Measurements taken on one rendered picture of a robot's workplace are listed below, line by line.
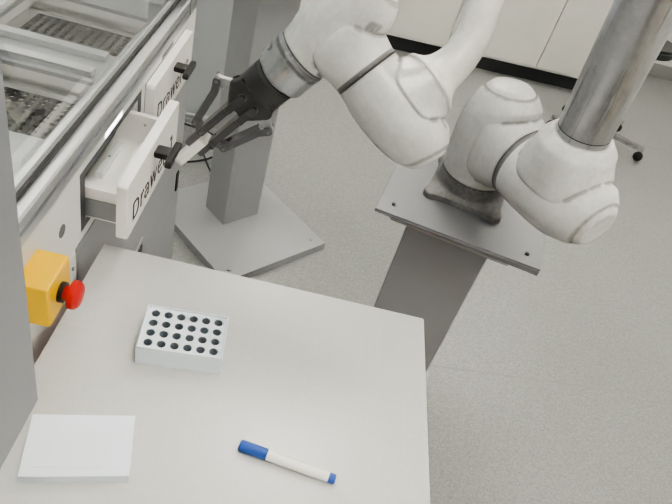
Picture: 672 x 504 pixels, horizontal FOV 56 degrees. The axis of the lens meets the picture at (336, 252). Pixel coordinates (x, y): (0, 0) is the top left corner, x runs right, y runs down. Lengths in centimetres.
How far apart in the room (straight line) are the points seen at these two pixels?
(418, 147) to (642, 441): 166
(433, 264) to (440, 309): 14
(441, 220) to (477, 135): 19
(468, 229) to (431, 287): 23
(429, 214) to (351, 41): 57
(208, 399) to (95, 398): 15
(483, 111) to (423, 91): 42
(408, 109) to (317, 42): 16
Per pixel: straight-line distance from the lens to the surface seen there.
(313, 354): 103
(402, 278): 156
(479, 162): 135
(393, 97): 92
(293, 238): 237
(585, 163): 121
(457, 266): 150
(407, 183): 145
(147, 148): 110
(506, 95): 133
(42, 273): 90
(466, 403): 211
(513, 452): 208
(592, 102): 118
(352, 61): 92
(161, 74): 132
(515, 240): 142
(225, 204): 229
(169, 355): 96
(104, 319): 104
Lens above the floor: 154
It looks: 40 degrees down
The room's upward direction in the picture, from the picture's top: 18 degrees clockwise
